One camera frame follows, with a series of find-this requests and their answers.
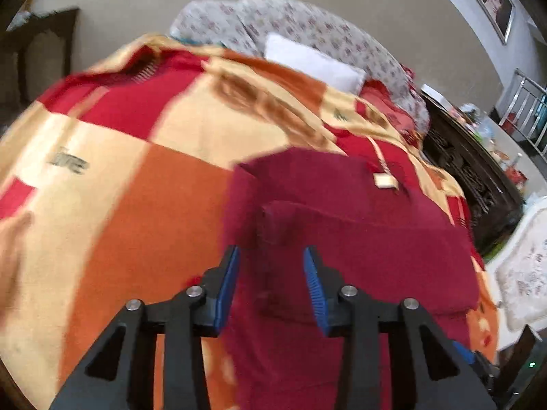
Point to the white ornate floral chair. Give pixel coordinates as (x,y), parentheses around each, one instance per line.
(518,277)

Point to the dark carved wooden cabinet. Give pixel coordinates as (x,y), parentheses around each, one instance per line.
(494,202)

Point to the white pillow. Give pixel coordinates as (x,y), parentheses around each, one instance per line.
(313,63)

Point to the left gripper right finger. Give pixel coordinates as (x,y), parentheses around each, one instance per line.
(428,370)

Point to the dark red knit sweater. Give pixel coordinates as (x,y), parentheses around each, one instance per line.
(390,243)

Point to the clutter on cabinet top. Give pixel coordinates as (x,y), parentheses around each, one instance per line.
(492,137)

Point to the red embroidered pillow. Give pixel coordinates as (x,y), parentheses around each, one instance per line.
(377,94)

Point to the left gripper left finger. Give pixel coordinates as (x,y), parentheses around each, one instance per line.
(117,372)

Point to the metal drying rack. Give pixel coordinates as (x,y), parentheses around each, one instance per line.
(524,117)

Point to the grey floral quilt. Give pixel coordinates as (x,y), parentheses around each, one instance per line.
(243,26)

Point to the red orange cream blanket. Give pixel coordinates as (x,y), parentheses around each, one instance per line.
(115,181)

